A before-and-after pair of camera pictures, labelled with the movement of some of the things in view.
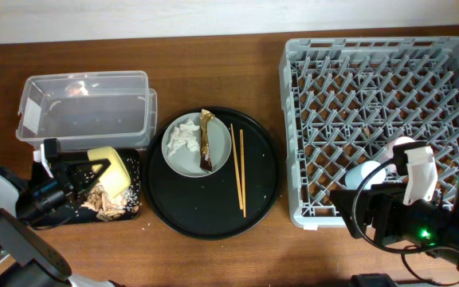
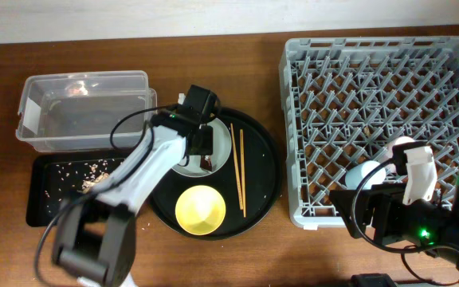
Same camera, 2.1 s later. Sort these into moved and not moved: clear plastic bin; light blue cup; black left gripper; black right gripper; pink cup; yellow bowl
Moved: yellow bowl; black left gripper
Not moved: pink cup; light blue cup; black right gripper; clear plastic bin
